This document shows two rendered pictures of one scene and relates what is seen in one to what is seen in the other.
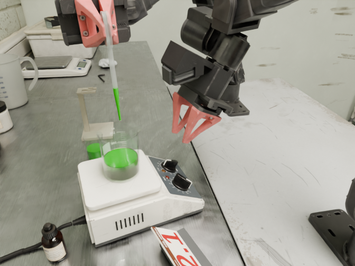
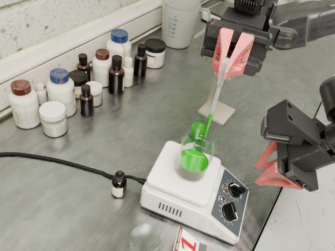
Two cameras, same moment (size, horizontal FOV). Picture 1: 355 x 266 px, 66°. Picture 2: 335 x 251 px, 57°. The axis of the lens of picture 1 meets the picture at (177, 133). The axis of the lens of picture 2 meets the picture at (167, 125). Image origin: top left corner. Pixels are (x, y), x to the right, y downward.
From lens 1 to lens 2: 19 cm
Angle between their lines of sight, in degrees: 32
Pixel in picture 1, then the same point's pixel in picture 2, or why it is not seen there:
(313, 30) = not seen: outside the picture
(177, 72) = (269, 132)
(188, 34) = (324, 92)
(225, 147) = (314, 207)
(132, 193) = (181, 194)
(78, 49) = not seen: hidden behind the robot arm
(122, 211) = (167, 200)
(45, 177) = (151, 128)
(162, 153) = (250, 170)
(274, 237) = not seen: outside the picture
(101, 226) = (149, 198)
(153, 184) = (201, 198)
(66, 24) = (209, 40)
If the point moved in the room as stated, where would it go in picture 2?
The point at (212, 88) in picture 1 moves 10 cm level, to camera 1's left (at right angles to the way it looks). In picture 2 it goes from (301, 161) to (248, 125)
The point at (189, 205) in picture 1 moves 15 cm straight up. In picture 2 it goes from (222, 233) to (248, 186)
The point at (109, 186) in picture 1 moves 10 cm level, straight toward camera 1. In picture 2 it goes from (172, 175) to (146, 216)
